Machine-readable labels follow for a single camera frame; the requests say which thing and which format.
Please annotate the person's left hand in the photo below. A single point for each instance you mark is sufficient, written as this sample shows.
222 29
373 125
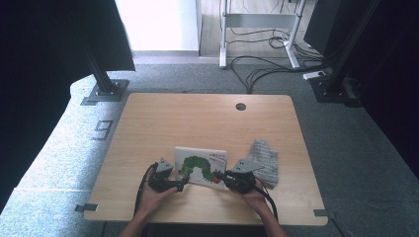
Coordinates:
151 200

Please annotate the grey knitted pouch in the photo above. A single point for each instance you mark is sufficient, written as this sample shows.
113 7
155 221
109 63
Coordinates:
267 161

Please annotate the person's right hand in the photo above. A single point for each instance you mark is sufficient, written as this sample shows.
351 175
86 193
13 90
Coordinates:
255 199

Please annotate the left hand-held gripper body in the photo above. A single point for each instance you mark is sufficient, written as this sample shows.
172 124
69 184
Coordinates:
161 177

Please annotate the white desk frame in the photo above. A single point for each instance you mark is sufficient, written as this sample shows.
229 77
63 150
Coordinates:
257 20

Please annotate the caterpillar picture book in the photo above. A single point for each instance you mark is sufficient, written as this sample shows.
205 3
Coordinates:
201 164

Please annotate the white power strip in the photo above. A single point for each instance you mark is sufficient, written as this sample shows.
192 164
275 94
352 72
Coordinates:
314 75

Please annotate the black metal stand, grey base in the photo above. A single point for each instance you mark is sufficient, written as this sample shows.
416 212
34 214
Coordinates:
107 90

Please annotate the black curtain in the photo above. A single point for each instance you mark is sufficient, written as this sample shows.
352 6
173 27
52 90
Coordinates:
39 82

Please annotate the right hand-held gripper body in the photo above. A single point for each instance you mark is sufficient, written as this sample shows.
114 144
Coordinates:
245 177

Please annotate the white panel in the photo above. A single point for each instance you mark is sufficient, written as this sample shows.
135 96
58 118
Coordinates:
158 24

